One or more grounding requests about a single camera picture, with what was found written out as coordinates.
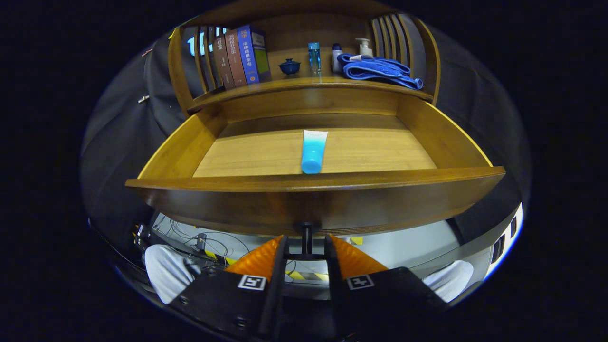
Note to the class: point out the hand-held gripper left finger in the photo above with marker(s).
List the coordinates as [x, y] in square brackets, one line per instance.
[280, 275]

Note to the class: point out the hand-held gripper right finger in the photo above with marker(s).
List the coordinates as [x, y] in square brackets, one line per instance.
[332, 285]

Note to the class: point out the wooden drawer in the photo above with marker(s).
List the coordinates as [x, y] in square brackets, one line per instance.
[266, 156]

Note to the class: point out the blue squeeze tube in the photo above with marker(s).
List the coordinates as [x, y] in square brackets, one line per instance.
[313, 152]

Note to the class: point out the wooden countertop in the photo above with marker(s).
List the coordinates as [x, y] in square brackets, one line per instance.
[304, 81]

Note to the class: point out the wooden cabinet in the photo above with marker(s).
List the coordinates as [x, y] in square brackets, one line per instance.
[304, 33]

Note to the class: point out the yellow black floor tape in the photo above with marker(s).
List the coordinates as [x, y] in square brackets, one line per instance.
[304, 275]

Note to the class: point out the yellow floor tape piece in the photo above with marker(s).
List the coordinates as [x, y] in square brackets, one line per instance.
[356, 240]

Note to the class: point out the person's left leg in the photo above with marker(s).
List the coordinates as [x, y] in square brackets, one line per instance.
[166, 273]

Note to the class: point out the person's leg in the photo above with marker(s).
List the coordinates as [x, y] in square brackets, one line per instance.
[166, 273]
[449, 280]

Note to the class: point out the person's right leg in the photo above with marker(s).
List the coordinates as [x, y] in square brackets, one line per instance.
[449, 280]

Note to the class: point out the white slotted panel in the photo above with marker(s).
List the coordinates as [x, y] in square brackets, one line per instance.
[506, 242]

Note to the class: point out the blue lidded teacup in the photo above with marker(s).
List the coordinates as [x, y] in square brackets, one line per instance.
[289, 67]

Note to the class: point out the dark brown book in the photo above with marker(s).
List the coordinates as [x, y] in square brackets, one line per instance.
[222, 64]

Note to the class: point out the clear blue bottle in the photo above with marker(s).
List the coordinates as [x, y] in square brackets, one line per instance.
[314, 58]

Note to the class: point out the blue towel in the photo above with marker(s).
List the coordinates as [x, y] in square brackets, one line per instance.
[375, 69]

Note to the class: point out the reddish brown book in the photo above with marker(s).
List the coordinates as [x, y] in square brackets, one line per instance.
[236, 59]

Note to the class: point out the blue book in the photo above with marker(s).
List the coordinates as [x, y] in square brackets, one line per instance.
[249, 54]

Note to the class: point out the white bottle with blue cap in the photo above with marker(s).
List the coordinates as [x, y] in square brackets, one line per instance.
[337, 59]

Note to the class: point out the white pump bottle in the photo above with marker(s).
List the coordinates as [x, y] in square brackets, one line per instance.
[365, 49]

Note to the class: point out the red clip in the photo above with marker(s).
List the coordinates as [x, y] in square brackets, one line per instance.
[147, 51]

